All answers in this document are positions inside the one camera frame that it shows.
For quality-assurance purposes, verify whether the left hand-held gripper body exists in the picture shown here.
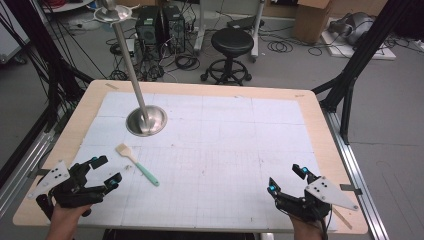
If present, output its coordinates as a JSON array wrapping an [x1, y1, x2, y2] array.
[[27, 160, 108, 221]]

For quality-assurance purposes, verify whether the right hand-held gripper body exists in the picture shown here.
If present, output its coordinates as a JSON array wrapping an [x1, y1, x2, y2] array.
[[275, 176, 360, 223]]

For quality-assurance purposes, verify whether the green handled pastry brush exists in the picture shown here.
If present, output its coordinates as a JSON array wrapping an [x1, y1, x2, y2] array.
[[115, 142, 161, 187]]

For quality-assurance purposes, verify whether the metal utensil stand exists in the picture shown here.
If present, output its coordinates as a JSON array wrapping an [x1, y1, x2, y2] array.
[[93, 0, 169, 138]]

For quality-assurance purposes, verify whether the person's left hand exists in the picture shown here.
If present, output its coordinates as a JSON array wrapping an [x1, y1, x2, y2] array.
[[45, 203, 93, 240]]

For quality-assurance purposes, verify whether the person's right hand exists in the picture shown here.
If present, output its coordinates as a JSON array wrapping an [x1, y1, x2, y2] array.
[[289, 215, 324, 240]]

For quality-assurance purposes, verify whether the white gridded mat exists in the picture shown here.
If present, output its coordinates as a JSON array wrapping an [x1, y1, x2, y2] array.
[[70, 91, 338, 233]]

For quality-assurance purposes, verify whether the person's dark clothing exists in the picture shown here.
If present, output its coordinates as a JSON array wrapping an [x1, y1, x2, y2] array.
[[101, 228, 258, 240]]

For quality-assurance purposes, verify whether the white floor board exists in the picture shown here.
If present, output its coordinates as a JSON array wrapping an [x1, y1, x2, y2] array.
[[320, 31, 398, 61]]

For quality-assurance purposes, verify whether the black computer tower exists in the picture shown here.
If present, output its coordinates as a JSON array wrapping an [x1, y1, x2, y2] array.
[[161, 4, 187, 55], [134, 5, 161, 46]]

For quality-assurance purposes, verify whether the black round stool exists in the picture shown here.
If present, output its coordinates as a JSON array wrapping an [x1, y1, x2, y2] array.
[[200, 27, 255, 86]]

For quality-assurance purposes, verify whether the cardboard box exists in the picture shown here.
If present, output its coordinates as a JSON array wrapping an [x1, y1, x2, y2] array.
[[292, 0, 335, 45]]

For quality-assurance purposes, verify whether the white cabinet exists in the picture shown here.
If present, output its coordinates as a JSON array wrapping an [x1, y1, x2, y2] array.
[[0, 2, 31, 65]]

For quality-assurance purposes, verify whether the grey bag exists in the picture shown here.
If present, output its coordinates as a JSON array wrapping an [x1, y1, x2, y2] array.
[[327, 11, 376, 46]]

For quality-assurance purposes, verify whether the white round table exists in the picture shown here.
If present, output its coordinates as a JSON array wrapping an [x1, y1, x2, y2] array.
[[41, 0, 96, 14]]

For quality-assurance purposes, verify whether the black flat device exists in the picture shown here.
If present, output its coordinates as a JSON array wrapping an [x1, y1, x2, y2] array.
[[227, 15, 265, 31]]

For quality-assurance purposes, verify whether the black rail clip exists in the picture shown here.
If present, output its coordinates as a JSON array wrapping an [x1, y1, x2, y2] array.
[[339, 183, 364, 197]]

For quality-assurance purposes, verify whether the aluminium rail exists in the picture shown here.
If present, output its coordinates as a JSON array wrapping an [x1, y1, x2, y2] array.
[[322, 109, 390, 240], [0, 129, 57, 218]]

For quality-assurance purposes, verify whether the right hand-held gripper cable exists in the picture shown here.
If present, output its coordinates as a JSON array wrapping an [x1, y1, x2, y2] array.
[[317, 213, 333, 240]]

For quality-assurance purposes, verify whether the black metal frame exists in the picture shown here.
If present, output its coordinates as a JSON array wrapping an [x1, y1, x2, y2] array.
[[311, 0, 415, 146], [0, 0, 96, 189]]

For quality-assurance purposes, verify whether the tangle of black cables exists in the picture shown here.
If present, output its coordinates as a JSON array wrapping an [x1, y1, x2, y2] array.
[[105, 32, 175, 83]]

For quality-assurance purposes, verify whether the black coiled cable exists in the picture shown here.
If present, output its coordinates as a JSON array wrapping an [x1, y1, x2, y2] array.
[[266, 39, 295, 54], [174, 54, 201, 72]]

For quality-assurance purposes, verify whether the white metal stand frame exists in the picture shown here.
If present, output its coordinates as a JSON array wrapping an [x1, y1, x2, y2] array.
[[192, 0, 268, 63]]

